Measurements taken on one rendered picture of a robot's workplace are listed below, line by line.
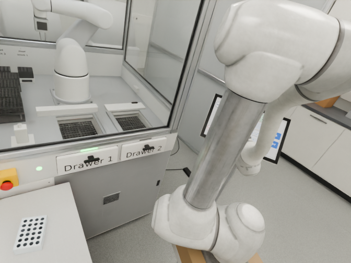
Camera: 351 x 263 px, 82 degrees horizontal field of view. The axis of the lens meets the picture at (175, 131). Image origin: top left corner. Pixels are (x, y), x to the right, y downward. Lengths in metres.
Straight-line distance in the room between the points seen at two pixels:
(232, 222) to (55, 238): 0.69
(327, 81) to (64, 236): 1.00
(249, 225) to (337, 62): 0.51
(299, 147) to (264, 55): 3.12
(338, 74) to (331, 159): 2.99
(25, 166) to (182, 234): 0.73
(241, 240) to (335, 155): 2.78
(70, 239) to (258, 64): 0.92
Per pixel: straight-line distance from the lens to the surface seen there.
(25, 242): 1.00
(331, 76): 0.48
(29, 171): 1.12
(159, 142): 1.24
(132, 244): 1.84
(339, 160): 3.43
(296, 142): 3.48
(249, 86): 0.43
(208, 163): 0.54
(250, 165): 0.94
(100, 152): 1.10
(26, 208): 1.13
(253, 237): 0.76
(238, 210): 0.75
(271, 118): 0.72
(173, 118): 1.21
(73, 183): 1.24
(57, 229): 1.04
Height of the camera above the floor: 1.65
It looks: 33 degrees down
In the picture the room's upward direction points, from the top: 17 degrees clockwise
